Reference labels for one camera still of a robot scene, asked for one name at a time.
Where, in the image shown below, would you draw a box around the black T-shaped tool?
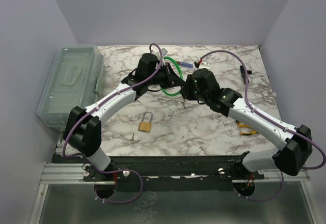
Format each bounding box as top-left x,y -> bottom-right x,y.
240,65 -> 252,84

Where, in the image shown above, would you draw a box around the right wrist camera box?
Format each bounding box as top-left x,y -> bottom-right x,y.
194,61 -> 211,70

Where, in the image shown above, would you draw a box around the brass padlock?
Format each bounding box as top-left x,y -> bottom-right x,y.
138,110 -> 153,133

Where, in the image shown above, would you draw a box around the aluminium extrusion rail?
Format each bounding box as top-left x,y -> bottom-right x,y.
40,163 -> 84,184

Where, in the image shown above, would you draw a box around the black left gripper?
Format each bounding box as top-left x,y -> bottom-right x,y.
147,63 -> 185,90

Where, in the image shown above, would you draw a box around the yellow handled pliers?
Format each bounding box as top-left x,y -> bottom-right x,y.
235,120 -> 258,136

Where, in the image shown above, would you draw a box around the green cable lock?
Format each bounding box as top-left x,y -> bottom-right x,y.
160,57 -> 184,97

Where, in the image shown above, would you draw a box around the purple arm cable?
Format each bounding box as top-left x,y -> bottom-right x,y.
200,50 -> 326,201
62,43 -> 164,205

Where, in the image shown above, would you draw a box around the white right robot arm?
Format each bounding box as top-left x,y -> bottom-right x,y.
180,68 -> 312,179

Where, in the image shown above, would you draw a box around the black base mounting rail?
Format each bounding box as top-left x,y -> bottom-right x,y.
84,156 -> 264,191

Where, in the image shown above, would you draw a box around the blue red small screwdriver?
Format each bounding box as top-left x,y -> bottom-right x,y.
177,62 -> 194,69

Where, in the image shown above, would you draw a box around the clear plastic storage box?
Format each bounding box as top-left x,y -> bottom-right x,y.
37,45 -> 105,132

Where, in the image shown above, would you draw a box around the spare silver keys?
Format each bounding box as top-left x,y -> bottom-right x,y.
129,133 -> 140,145

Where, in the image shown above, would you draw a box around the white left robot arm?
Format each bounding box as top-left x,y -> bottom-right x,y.
63,53 -> 185,181

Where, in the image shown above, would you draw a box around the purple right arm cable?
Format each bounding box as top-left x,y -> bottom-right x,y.
200,50 -> 326,201

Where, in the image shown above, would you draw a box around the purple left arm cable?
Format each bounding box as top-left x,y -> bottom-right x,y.
62,43 -> 164,205

